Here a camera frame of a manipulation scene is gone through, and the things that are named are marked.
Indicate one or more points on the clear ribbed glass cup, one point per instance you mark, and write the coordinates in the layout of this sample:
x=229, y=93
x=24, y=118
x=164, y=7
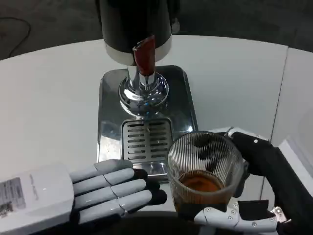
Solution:
x=203, y=188

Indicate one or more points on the slotted steel drip grid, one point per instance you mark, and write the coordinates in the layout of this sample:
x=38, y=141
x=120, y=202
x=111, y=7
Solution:
x=144, y=142

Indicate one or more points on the black robot torso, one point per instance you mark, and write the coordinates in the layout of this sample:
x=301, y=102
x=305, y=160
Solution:
x=159, y=225

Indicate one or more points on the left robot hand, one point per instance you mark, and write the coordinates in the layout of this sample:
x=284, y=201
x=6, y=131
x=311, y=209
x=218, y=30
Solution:
x=61, y=195

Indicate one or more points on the black drink dispenser chrome base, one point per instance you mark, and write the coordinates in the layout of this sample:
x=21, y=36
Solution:
x=132, y=24

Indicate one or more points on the red tap lever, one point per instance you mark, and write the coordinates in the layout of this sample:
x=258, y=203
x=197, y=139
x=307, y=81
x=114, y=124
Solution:
x=145, y=58

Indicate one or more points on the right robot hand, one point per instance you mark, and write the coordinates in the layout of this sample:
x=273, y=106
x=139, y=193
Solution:
x=264, y=161

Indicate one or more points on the steel drip tray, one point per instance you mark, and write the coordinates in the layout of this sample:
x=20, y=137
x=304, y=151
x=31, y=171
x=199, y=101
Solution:
x=181, y=98

